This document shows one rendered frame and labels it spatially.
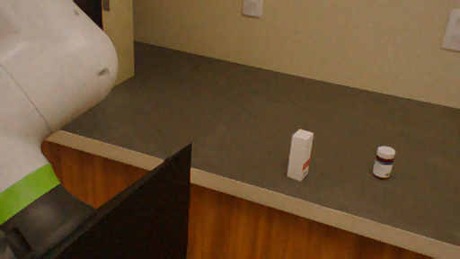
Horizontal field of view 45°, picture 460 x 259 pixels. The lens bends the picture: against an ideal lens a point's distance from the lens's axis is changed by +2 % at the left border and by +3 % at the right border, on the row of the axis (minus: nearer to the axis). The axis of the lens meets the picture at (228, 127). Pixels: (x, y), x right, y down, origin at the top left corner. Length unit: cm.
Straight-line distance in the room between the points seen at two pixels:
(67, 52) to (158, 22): 132
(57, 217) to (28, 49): 21
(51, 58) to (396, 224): 75
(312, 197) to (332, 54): 73
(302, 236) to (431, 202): 28
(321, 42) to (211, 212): 74
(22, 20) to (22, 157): 17
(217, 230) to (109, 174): 32
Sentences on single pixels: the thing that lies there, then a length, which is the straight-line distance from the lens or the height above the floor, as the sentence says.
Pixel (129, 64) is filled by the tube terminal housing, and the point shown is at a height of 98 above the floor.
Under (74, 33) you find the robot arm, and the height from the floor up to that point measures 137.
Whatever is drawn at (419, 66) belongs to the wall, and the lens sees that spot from 178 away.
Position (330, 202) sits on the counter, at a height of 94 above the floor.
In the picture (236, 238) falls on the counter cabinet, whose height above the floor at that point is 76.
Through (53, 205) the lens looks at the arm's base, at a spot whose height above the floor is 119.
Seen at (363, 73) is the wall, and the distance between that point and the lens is 181.
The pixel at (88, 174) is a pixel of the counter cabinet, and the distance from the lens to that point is 148.
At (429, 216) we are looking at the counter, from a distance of 123.
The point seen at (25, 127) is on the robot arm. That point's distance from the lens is 73.
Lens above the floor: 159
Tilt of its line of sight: 27 degrees down
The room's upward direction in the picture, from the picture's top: 4 degrees clockwise
